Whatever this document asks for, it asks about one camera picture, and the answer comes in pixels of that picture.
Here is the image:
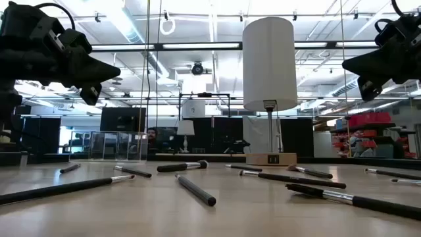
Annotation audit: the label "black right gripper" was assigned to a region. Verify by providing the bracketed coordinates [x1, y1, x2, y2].
[341, 13, 421, 103]

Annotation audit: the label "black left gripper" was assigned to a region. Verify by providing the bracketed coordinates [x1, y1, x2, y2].
[0, 1, 122, 107]

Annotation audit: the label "black fan-head makeup brush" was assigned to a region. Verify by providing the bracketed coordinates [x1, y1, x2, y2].
[286, 164, 334, 180]

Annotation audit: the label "thick black powder brush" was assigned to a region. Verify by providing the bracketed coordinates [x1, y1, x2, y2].
[156, 159, 209, 173]

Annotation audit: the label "black-bristle makeup brush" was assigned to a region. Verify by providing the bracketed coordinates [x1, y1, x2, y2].
[285, 183, 421, 221]

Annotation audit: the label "thin hanging pole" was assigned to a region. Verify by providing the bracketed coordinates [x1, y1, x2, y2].
[338, 0, 351, 158]

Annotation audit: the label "black screen panel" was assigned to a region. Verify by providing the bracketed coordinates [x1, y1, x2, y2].
[99, 107, 147, 133]

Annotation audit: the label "red storage bins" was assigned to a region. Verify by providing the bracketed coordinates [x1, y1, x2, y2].
[347, 111, 393, 128]

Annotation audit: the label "black shelf rack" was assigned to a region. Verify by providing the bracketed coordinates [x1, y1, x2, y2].
[330, 122, 418, 159]

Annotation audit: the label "person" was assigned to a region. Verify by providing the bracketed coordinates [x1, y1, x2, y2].
[146, 127, 159, 154]

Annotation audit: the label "white shade wooden base lamp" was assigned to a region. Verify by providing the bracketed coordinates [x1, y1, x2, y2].
[242, 16, 299, 167]

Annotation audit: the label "small white table lamp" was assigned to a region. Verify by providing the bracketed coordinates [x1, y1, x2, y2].
[176, 118, 196, 154]

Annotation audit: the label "white cloth cover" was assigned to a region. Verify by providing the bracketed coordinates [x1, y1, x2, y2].
[242, 115, 283, 154]

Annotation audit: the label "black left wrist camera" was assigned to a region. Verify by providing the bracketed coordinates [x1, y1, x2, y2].
[62, 28, 93, 55]

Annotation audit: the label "yellowish hanging cord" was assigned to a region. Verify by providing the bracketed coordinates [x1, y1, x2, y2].
[137, 0, 151, 134]

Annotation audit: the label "black left camera cable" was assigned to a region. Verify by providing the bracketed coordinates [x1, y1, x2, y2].
[34, 2, 77, 32]

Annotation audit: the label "black camera cable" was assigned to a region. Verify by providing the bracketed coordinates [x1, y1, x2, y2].
[374, 0, 406, 34]
[34, 2, 77, 32]

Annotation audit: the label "black right camera cable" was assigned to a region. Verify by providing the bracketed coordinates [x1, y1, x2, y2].
[374, 0, 406, 34]

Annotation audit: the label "thin dark hanging cord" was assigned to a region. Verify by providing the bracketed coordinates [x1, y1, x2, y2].
[154, 0, 163, 130]

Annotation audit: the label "white hanging ring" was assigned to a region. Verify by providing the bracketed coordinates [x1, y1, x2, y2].
[159, 18, 176, 36]

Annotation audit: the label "black ceiling camera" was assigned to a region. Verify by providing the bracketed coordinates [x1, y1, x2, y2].
[191, 61, 205, 77]

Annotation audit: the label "black metal stand frame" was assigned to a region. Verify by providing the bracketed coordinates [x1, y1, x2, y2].
[178, 92, 232, 119]

